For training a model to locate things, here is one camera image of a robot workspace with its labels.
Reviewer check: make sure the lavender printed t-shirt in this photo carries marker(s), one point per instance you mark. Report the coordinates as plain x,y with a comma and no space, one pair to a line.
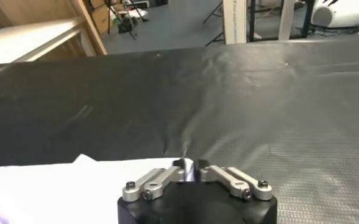
60,188

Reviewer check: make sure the white rectangular table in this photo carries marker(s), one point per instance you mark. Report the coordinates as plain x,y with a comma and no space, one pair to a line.
20,42

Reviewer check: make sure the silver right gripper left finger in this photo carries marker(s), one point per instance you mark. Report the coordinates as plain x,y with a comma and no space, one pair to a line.
154,182

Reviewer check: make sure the white humanoid robot dark joints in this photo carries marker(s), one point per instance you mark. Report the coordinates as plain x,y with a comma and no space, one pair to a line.
340,13

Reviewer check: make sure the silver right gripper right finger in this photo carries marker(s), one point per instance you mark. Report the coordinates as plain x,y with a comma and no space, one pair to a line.
237,182

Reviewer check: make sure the black table cover sheet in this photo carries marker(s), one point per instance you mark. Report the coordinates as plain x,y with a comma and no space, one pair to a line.
228,100

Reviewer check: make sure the thin black tripod stand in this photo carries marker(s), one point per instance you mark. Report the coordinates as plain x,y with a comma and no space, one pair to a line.
124,28

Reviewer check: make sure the tall white cardboard box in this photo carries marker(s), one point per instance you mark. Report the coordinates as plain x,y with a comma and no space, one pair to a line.
234,21

